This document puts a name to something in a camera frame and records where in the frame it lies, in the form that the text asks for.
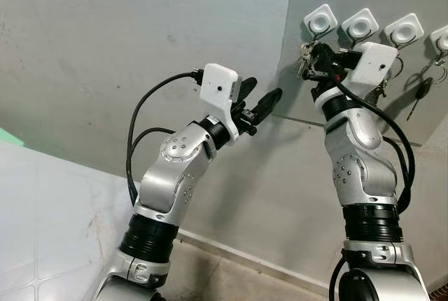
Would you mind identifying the black-headed key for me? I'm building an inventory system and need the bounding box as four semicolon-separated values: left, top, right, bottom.
408;52;448;121

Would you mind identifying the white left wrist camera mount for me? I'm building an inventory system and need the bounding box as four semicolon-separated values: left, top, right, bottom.
199;64;242;137

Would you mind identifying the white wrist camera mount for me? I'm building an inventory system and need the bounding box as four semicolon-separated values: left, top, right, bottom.
348;42;398;99
199;64;242;137

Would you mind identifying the white square wall hook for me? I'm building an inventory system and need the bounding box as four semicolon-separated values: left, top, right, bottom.
304;4;339;37
384;13;424;47
429;25;448;53
341;8;379;41

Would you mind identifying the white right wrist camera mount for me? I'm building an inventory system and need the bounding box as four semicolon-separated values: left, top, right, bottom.
348;42;398;99

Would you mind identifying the key bunch with large ring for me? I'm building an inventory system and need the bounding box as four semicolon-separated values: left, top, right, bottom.
371;56;405;106

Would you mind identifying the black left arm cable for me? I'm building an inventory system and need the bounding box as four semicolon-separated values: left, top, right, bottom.
126;70;205;207

